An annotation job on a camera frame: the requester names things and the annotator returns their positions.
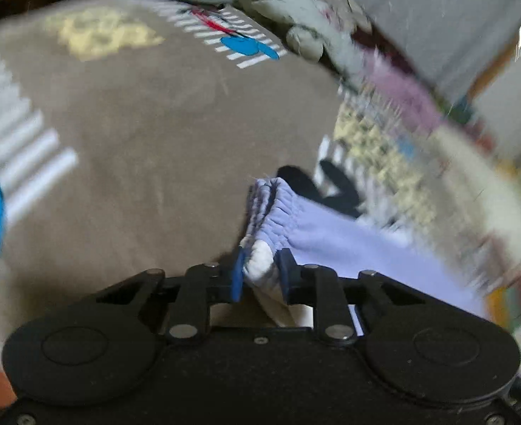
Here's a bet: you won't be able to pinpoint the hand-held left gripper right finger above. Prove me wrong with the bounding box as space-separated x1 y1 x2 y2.
275 248 423 348

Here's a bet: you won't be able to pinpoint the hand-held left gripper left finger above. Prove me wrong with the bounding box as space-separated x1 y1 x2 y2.
96 248 246 347

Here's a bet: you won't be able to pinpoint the lavender pants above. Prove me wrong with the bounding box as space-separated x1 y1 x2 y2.
238 177 488 329

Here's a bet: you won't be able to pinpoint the cartoon printed brown blanket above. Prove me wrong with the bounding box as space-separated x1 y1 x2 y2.
0 0 465 364

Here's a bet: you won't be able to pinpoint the purple duvet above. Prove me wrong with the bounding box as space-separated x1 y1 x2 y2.
362 49 448 139

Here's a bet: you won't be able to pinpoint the cream quilted duvet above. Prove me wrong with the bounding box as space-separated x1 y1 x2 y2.
433 123 521 267

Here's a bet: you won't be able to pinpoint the grey star curtain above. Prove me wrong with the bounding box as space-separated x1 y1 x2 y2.
331 0 521 99

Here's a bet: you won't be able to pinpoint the wooden window frame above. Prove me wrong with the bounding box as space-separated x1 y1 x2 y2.
464 9 521 100

